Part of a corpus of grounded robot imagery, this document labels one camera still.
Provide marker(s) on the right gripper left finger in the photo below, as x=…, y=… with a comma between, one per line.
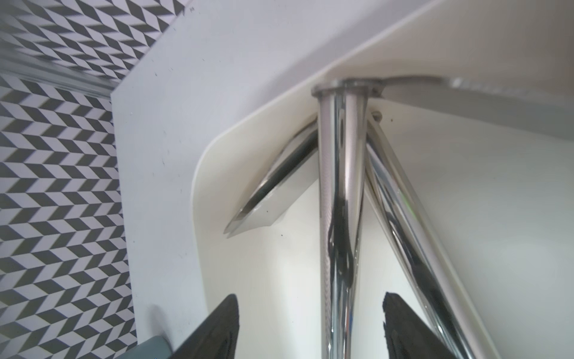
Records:
x=216, y=336

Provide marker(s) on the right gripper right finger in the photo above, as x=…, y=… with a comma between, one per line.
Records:
x=407, y=336

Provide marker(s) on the blue-handled small hoe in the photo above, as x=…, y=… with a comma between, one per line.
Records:
x=409, y=240
x=342, y=133
x=291, y=173

